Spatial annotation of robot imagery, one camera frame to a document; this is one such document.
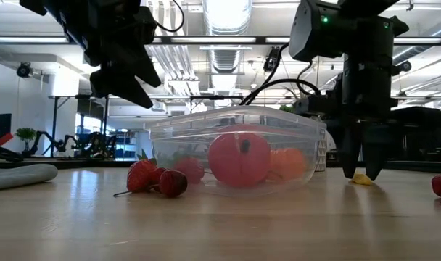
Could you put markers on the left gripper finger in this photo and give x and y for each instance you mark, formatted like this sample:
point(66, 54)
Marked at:
point(148, 69)
point(119, 85)

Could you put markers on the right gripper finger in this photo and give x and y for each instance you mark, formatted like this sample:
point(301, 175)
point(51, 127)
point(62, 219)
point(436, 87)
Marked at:
point(374, 148)
point(352, 145)

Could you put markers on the small yellow toy fruit piece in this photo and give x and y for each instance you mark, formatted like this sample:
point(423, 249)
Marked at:
point(362, 180)

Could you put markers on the orange toy fruit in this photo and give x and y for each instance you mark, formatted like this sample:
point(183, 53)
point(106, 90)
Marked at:
point(289, 163)

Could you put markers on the dark red toy cherry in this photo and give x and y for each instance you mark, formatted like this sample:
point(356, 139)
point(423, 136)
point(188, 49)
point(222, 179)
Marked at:
point(173, 184)
point(160, 174)

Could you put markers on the clear plastic tupperware container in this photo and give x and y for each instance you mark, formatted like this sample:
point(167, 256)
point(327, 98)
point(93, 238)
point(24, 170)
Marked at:
point(238, 117)

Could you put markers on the large red toy tomato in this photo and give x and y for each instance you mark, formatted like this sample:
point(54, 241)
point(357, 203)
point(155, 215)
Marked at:
point(235, 163)

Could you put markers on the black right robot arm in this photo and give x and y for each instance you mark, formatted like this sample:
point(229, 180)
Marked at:
point(336, 32)

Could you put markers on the black background robot arm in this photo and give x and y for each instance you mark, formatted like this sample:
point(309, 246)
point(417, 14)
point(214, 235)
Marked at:
point(93, 145)

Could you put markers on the black ceiling spotlight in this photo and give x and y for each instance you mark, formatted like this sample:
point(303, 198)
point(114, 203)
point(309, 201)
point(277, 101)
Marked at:
point(271, 61)
point(24, 69)
point(405, 66)

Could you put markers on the small background potted plant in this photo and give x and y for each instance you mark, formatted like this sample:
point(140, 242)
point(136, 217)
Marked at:
point(25, 134)

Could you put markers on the red background bar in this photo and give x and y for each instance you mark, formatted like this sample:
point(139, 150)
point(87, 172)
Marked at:
point(4, 139)

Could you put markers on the grey folded cloth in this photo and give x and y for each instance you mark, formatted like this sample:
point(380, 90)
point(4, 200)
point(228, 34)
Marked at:
point(21, 175)

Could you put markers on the black overhead frame bar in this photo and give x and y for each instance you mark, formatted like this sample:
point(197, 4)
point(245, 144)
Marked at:
point(206, 40)

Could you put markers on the black aluminium table frame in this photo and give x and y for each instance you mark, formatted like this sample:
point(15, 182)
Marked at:
point(79, 164)

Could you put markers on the silver ceiling duct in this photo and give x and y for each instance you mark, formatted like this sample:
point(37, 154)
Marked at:
point(227, 18)

